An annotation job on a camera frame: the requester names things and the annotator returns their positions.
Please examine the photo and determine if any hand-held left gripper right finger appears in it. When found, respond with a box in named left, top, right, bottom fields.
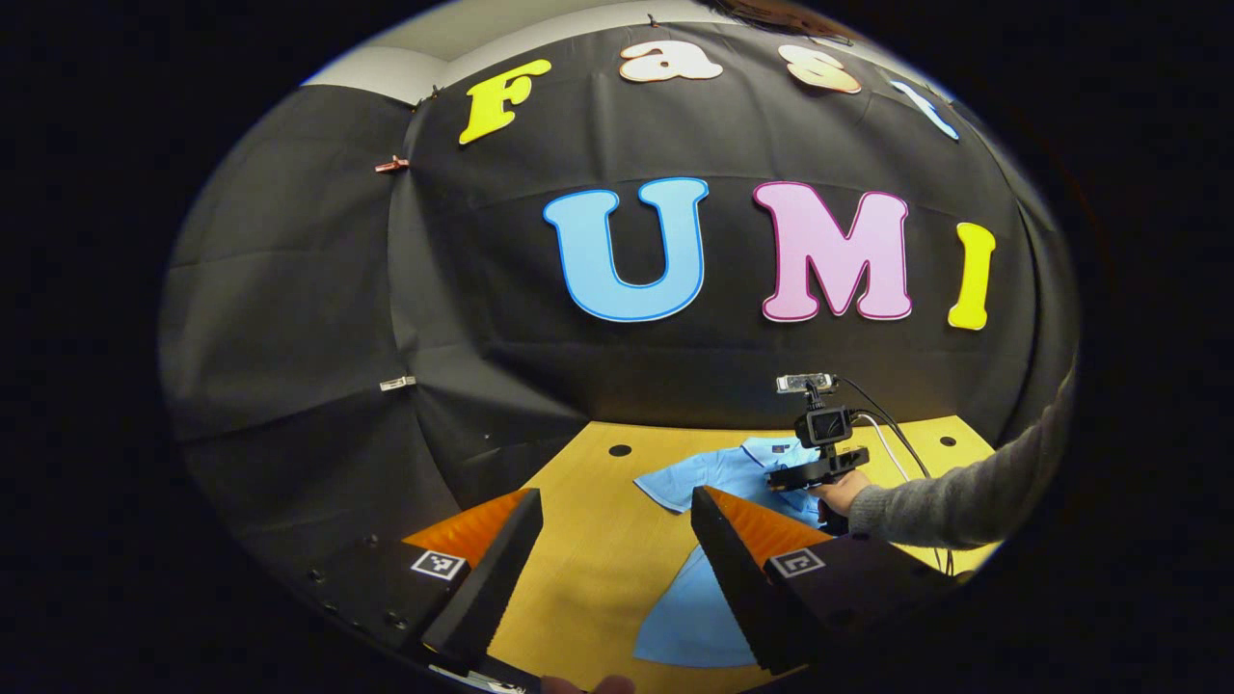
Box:
left=690, top=486, right=960, bottom=676

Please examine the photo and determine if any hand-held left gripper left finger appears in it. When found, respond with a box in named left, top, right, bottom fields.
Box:
left=284, top=489, right=544, bottom=668

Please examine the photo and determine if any light blue T-shirt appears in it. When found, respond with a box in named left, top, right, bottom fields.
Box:
left=631, top=436, right=835, bottom=669

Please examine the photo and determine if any white cable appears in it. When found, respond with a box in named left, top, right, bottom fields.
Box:
left=852, top=413, right=914, bottom=485

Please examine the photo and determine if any black cable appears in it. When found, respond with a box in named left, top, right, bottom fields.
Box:
left=834, top=376, right=955, bottom=577

